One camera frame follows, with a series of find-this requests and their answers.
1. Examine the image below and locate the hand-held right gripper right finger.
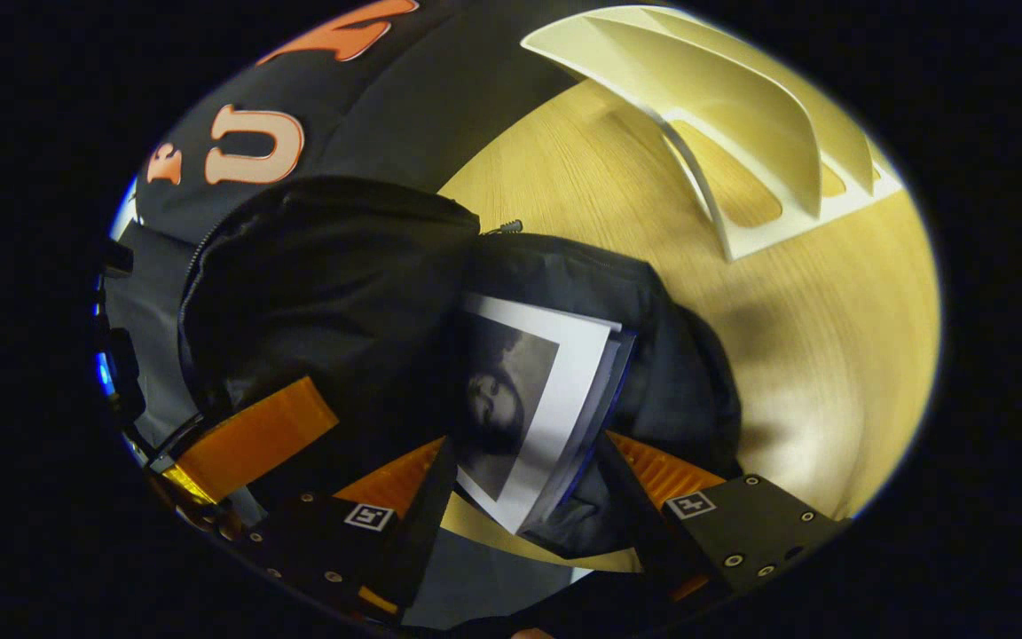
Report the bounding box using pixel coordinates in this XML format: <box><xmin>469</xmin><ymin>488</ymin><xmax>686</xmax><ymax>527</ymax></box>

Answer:
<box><xmin>594</xmin><ymin>430</ymin><xmax>855</xmax><ymax>613</ymax></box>

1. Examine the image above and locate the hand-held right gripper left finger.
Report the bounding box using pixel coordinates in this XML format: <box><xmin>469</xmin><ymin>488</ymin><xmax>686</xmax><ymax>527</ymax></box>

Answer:
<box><xmin>234</xmin><ymin>437</ymin><xmax>460</xmax><ymax>619</ymax></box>

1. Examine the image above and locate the blue cover book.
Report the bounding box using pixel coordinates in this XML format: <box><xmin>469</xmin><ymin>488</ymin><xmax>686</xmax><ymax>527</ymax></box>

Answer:
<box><xmin>524</xmin><ymin>330</ymin><xmax>638</xmax><ymax>533</ymax></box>

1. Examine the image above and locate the portrait cover book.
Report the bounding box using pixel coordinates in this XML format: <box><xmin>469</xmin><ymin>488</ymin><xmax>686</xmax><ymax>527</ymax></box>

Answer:
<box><xmin>453</xmin><ymin>293</ymin><xmax>623</xmax><ymax>535</ymax></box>

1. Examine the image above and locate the black schoolbag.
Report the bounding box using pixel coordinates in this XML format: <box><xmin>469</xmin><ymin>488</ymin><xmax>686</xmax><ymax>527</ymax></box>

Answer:
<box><xmin>178</xmin><ymin>175</ymin><xmax>743</xmax><ymax>560</ymax></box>

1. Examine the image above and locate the white bookshelf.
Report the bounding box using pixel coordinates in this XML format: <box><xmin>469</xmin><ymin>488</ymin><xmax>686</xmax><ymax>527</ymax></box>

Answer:
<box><xmin>520</xmin><ymin>4</ymin><xmax>907</xmax><ymax>263</ymax></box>

